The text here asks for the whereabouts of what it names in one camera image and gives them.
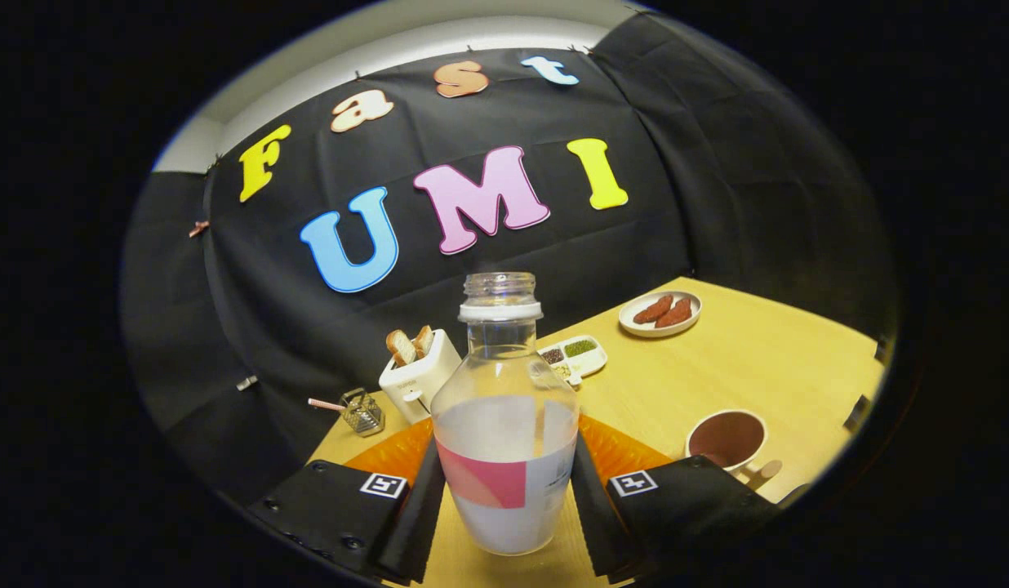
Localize round-topped toast slice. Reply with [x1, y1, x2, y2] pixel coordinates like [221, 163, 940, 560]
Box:
[386, 329, 417, 368]

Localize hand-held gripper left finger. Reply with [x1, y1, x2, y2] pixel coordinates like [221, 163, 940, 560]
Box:
[247, 418, 448, 585]

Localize red sausage piece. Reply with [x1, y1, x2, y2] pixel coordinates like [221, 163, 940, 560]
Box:
[654, 297, 693, 329]
[633, 295, 674, 325]

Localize small metal wire basket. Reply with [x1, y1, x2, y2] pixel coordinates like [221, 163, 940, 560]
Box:
[308, 387, 386, 438]

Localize white toaster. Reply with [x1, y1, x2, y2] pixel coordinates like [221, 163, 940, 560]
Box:
[379, 328, 463, 424]

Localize white cup brown inside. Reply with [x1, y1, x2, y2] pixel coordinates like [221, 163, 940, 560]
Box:
[685, 409, 784, 489]

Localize wooden table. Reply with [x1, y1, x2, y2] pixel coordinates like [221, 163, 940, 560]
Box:
[309, 276, 889, 588]

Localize white round plate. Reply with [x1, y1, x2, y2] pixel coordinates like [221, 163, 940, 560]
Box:
[618, 291, 703, 339]

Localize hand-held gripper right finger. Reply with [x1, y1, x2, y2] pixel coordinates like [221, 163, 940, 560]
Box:
[570, 415, 783, 585]

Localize clear juice bottle pink label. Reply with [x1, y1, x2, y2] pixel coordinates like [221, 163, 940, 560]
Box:
[430, 272, 580, 557]

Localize white divided condiment dish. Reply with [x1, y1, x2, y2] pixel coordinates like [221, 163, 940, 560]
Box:
[537, 335, 609, 386]

